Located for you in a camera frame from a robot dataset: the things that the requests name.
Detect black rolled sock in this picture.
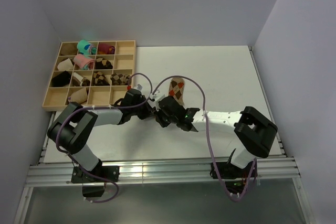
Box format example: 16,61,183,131
51,71,71,87

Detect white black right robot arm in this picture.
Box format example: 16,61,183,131
155,97,278,177

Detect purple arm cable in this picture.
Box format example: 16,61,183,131
151,74,257,202
56,72,153,204

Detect grey brown argyle rolled sock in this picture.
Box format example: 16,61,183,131
110,73,131,86

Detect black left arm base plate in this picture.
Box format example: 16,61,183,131
71,166,119,184

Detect cream and brown rolled sock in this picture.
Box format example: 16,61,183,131
72,72,90,87

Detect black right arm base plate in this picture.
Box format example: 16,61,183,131
209,161,257,179

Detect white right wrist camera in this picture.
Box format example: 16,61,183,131
147,90,166,111

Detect aluminium mounting rail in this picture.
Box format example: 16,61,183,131
25,157,304,223

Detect tan rolled sock purple trim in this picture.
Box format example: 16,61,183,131
67,88,89,104

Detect beige orange argyle sock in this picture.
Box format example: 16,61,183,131
168,77,185,106

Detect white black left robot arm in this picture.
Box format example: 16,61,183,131
47,89,153,183

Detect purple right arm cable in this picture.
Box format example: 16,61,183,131
151,74,257,202

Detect pink rolled sock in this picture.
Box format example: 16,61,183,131
73,54,95,70

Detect wooden compartment tray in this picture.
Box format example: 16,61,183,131
43,40,136,111

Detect dark brown argyle rolled sock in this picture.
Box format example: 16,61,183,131
94,57,113,70

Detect maroon rolled sock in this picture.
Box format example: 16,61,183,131
97,43,115,55

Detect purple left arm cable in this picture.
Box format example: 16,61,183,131
56,72,153,204

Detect brown yellow argyle rolled sock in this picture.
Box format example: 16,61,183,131
92,71,110,86

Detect mint green rolled sock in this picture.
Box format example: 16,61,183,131
77,40,97,55

